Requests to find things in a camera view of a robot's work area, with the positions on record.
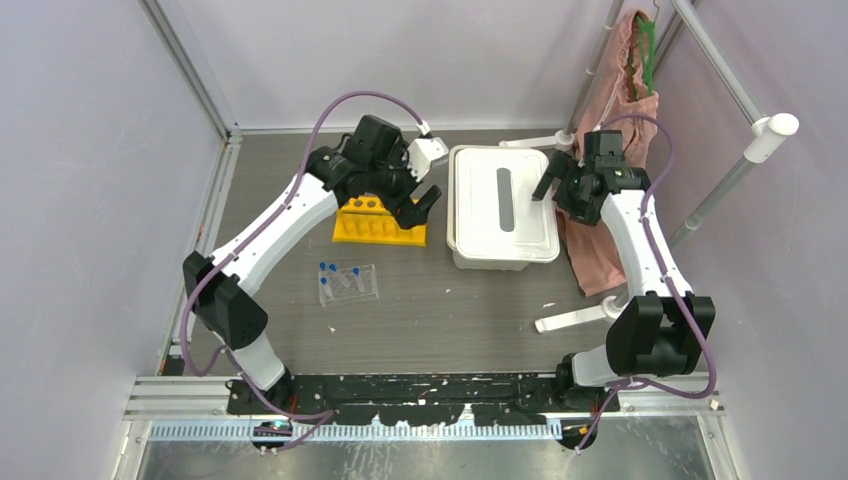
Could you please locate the yellow test tube rack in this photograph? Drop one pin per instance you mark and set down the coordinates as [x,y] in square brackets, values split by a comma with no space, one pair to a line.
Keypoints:
[365,220]

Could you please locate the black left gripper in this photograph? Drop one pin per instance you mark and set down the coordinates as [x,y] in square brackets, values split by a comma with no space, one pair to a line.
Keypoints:
[412,214]

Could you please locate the beige plastic bin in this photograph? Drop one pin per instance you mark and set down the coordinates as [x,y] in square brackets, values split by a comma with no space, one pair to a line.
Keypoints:
[490,262]

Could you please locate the pink cloth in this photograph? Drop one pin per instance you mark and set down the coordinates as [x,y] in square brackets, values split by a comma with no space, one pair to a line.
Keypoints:
[591,249]

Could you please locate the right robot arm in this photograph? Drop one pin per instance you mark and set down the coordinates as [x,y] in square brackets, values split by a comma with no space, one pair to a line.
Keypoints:
[661,331]

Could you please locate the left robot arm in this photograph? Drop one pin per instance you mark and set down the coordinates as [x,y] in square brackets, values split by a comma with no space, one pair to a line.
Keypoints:
[374,160]

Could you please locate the green clothes hanger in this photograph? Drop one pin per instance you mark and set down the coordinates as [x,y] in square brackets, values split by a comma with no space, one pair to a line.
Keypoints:
[642,49]

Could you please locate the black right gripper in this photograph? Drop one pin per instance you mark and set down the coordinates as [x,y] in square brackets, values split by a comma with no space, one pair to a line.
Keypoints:
[583,213]

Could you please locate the clear acrylic tube tray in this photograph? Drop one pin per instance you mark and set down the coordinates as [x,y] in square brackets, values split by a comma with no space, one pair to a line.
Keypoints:
[351,294]

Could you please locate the aluminium frame rail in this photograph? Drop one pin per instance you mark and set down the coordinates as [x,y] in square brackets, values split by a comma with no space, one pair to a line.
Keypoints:
[195,410]

